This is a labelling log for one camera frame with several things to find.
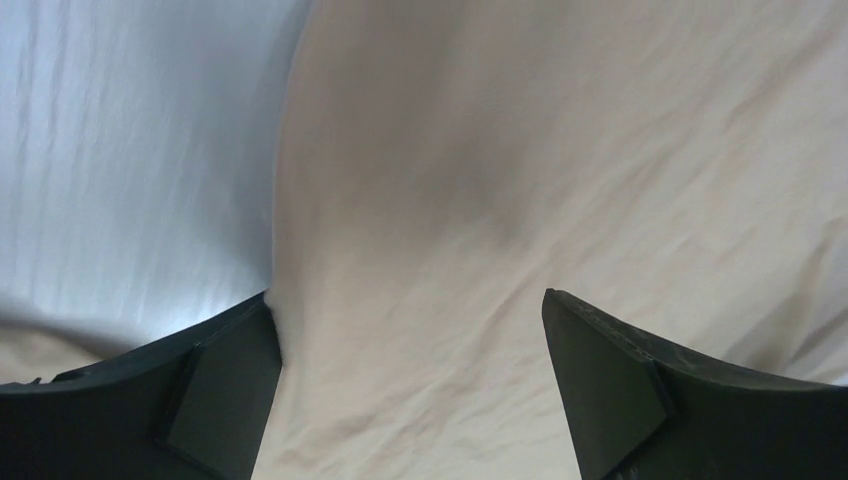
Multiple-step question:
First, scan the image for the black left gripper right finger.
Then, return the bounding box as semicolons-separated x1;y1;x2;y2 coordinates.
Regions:
542;289;847;480

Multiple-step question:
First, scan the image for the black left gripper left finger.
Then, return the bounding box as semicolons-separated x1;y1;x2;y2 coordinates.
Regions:
1;296;282;479

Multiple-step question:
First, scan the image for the beige t shirt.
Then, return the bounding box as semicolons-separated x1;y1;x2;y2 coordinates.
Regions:
1;1;847;479

